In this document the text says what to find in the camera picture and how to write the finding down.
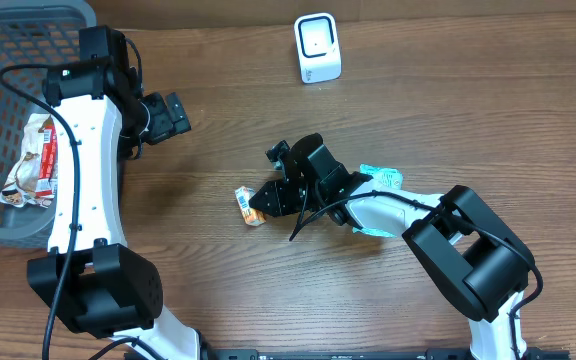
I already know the white barcode scanner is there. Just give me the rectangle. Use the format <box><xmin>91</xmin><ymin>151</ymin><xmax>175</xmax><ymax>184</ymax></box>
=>
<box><xmin>294</xmin><ymin>13</ymin><xmax>342</xmax><ymax>84</ymax></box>

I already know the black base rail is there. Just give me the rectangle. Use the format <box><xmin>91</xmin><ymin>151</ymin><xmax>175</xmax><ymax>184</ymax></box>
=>
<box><xmin>123</xmin><ymin>347</ymin><xmax>572</xmax><ymax>360</ymax></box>

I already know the red snack bar wrapper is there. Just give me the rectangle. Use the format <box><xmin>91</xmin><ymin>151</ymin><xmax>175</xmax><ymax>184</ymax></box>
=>
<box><xmin>35</xmin><ymin>120</ymin><xmax>58</xmax><ymax>197</ymax></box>

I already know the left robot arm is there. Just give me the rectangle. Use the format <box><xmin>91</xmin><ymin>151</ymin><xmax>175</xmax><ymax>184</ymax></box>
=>
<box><xmin>27</xmin><ymin>26</ymin><xmax>213</xmax><ymax>360</ymax></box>

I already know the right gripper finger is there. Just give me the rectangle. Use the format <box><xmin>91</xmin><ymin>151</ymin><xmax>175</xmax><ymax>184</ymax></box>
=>
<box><xmin>250</xmin><ymin>180</ymin><xmax>283</xmax><ymax>203</ymax></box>
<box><xmin>249</xmin><ymin>200</ymin><xmax>281</xmax><ymax>217</ymax></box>

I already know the white brown snack bag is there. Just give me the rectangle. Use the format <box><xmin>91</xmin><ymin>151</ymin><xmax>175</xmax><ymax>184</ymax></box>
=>
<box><xmin>0</xmin><ymin>114</ymin><xmax>56</xmax><ymax>208</ymax></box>

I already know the teal wet wipes pack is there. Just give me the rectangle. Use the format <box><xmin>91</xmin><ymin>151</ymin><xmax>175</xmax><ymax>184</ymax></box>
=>
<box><xmin>353</xmin><ymin>164</ymin><xmax>404</xmax><ymax>238</ymax></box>

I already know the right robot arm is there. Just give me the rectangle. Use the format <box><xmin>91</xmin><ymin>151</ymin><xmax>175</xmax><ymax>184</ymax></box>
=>
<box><xmin>249</xmin><ymin>133</ymin><xmax>543</xmax><ymax>359</ymax></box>

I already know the grey plastic mesh basket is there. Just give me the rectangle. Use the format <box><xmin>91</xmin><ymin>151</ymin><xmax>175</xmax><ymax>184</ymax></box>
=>
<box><xmin>0</xmin><ymin>0</ymin><xmax>97</xmax><ymax>248</ymax></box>

